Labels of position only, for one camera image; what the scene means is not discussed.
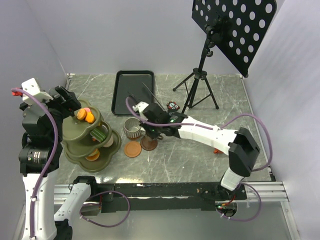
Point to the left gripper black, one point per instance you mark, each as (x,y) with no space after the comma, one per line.
(71,103)

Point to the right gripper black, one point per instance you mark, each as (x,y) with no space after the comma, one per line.
(153,135)

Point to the striped ceramic cup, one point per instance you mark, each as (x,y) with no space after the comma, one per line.
(132,128)

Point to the metal tongs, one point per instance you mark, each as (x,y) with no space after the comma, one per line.
(147,91)

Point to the dark brown coaster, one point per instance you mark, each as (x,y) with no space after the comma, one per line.
(148,144)

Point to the black serving tray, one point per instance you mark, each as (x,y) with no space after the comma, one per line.
(139,84)

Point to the orange star cookie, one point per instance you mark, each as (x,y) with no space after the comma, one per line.
(90,118)

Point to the orange coaster front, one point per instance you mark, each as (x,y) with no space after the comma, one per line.
(132,149)

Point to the white cream donut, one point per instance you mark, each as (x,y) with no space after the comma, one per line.
(109,143)

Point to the green layered cake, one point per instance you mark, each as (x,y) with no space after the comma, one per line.
(98,134)

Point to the orange donut front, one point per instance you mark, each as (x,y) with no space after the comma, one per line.
(93,157)

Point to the orange donut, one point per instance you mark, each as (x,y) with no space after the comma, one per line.
(93,157)
(94,152)

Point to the orange round cookie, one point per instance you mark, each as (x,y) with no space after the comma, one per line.
(81,114)

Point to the orange donut back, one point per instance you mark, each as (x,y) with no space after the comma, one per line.
(94,152)

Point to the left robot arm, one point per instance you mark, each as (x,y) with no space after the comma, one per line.
(43,116)

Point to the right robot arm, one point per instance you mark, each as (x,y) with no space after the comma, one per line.
(239,145)

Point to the black mesh microphone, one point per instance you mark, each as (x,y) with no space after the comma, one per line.
(53,93)

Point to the black cartoon figurine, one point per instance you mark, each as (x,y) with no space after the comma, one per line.
(172,107)

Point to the green three-tier serving stand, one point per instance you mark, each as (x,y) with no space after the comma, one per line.
(78,143)

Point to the small copper cup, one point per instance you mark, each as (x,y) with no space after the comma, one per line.
(216,151)

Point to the black music stand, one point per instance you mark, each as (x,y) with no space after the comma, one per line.
(236,27)

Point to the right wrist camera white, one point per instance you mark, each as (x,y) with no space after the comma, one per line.
(139,108)

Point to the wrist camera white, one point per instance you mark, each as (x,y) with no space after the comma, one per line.
(32,87)
(139,108)

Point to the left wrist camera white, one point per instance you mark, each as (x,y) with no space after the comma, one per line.
(32,87)

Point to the black base frame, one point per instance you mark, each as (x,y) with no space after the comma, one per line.
(115,197)

